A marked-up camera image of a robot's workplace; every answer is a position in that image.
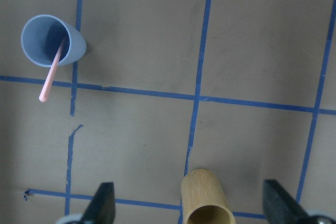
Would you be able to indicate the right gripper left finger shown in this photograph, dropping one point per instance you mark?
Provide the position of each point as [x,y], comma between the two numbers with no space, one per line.
[102,206]

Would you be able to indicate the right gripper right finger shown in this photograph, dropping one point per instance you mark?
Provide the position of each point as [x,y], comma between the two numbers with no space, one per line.
[279,207]

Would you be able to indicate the pink chopstick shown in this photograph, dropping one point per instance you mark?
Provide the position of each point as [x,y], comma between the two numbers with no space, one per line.
[44,94]

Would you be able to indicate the light blue cup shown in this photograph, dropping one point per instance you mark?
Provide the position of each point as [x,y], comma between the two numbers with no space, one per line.
[41,37]

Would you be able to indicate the bamboo cylinder holder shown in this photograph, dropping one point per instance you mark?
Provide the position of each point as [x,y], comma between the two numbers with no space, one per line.
[203,199]

